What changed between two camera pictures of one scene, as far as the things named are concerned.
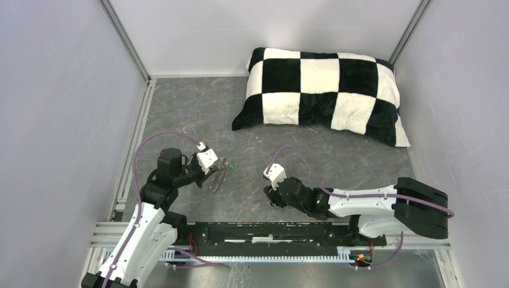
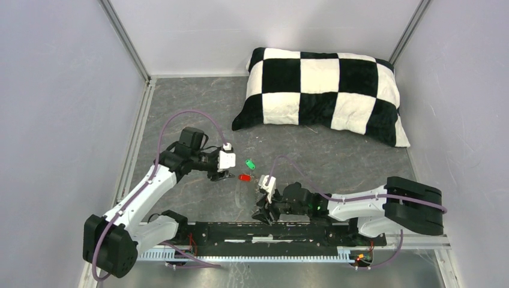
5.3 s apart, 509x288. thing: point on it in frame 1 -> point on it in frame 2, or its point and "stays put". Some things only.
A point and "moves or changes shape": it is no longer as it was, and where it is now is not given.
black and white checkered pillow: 355,92 stays put
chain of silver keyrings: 224,163 moves or changes shape
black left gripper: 203,175 -> 222,175
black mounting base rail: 272,236 stays put
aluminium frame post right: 408,32 stays put
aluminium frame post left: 126,38 stays put
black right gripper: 274,196 -> 265,206
